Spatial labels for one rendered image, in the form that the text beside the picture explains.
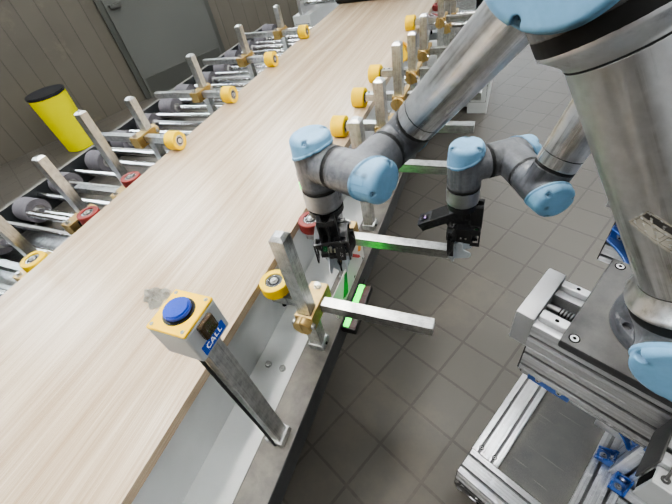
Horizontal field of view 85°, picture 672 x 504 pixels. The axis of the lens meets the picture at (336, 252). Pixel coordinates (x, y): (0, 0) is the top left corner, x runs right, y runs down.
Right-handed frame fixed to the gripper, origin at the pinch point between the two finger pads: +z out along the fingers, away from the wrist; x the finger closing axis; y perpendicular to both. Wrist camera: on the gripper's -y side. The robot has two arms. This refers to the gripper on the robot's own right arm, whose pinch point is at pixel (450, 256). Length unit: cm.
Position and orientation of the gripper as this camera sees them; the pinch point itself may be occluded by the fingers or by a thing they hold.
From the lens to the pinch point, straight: 107.6
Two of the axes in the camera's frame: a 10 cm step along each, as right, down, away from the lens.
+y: 9.2, 1.3, -3.7
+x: 3.4, -7.1, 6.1
